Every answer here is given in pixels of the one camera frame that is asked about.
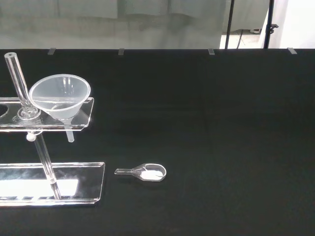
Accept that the glass weighing funnel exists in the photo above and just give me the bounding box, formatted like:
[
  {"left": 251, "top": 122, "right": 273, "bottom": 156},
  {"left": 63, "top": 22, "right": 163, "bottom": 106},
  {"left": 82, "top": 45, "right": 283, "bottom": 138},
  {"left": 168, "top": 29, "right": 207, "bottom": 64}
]
[{"left": 114, "top": 163, "right": 167, "bottom": 182}]

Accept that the clear funnel stand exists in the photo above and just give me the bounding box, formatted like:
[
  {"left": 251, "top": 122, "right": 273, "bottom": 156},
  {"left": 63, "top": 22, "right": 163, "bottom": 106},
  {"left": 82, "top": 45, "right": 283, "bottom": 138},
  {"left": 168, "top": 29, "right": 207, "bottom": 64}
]
[{"left": 0, "top": 52, "right": 106, "bottom": 207}]

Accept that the black bench cloth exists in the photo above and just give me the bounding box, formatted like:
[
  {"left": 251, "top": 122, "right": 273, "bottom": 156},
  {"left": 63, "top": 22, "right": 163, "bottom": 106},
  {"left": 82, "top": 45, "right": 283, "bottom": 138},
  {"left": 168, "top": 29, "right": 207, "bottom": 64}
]
[{"left": 0, "top": 48, "right": 315, "bottom": 236}]

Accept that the plain black tripod pole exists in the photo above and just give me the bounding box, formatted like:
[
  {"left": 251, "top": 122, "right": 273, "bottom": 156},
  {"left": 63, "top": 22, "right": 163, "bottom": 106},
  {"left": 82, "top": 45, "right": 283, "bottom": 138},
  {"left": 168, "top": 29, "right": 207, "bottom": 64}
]
[{"left": 225, "top": 0, "right": 235, "bottom": 49}]

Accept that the black tripod pole with clamp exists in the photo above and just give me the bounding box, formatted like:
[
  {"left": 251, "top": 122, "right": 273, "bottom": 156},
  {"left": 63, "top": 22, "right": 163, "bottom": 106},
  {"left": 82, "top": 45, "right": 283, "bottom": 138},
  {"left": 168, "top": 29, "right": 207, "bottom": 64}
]
[{"left": 263, "top": 0, "right": 279, "bottom": 49}]

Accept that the black floor cable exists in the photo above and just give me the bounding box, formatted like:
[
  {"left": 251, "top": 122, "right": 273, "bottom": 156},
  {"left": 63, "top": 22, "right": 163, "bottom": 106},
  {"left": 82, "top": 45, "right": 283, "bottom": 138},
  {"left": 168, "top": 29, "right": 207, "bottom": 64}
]
[{"left": 236, "top": 29, "right": 244, "bottom": 49}]

